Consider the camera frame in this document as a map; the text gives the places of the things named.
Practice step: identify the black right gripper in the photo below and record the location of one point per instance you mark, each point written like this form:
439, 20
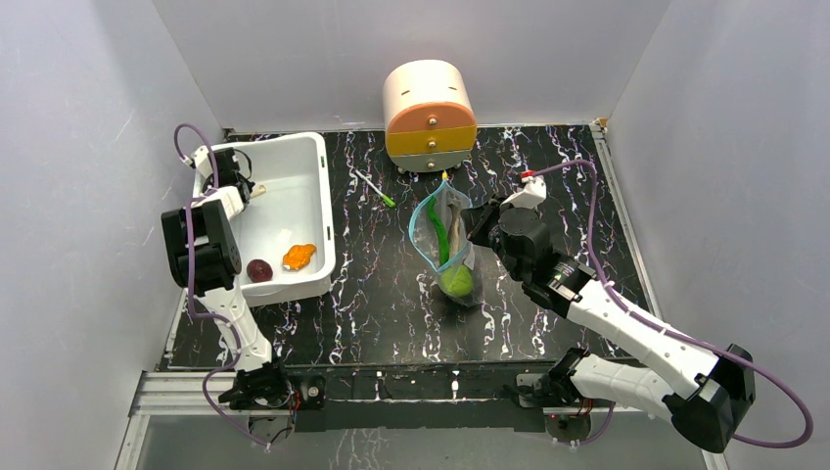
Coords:
485, 223

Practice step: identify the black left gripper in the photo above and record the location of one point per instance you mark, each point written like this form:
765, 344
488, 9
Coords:
247, 183

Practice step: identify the grey toy fish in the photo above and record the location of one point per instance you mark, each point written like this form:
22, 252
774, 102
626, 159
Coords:
457, 237

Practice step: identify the clear zip top bag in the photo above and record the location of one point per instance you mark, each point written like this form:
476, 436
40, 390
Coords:
424, 241

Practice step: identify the green toy chili pepper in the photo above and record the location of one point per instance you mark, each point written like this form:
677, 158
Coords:
440, 231

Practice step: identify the green toy apple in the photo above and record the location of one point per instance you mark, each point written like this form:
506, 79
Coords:
457, 281

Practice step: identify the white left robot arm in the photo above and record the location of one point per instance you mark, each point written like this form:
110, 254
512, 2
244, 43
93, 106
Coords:
204, 259

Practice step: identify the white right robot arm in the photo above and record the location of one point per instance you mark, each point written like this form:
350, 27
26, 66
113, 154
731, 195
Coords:
704, 396

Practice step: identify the orange toy food piece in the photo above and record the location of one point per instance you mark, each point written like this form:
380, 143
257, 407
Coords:
298, 257

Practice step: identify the cream toy garlic piece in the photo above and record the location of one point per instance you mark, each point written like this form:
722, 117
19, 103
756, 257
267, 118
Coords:
258, 191

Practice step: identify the white plastic bin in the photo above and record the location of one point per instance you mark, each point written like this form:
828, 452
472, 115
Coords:
296, 209

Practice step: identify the green white pen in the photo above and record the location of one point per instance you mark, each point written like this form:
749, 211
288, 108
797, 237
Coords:
388, 201

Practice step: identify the round orange drawer cabinet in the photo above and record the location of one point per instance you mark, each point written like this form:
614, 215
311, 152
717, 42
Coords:
430, 125

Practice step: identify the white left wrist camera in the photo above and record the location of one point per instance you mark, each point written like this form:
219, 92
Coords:
200, 161

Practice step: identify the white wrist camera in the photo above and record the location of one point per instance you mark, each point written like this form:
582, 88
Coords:
200, 161
532, 193

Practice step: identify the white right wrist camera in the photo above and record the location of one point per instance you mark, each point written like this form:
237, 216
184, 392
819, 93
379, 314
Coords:
532, 193

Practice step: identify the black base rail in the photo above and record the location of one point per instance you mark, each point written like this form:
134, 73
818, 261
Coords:
519, 396

